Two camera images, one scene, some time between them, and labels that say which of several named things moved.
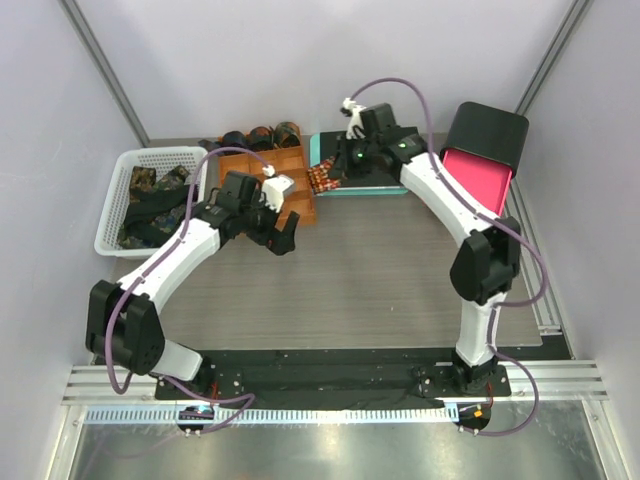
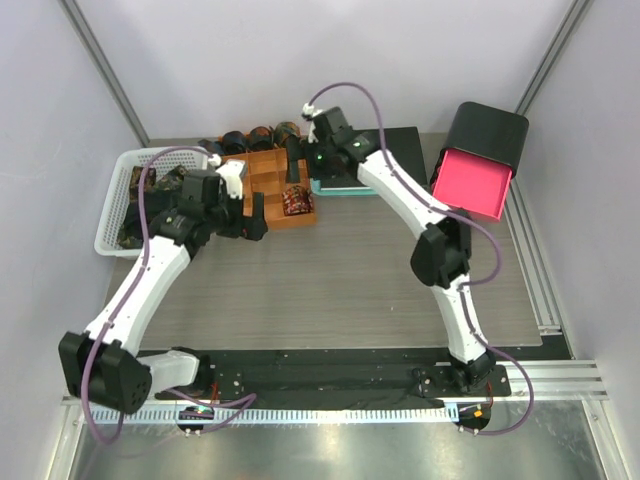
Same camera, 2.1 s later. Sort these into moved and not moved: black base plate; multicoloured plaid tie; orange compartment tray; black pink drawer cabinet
Moved: multicoloured plaid tie
Not moved: black pink drawer cabinet; orange compartment tray; black base plate
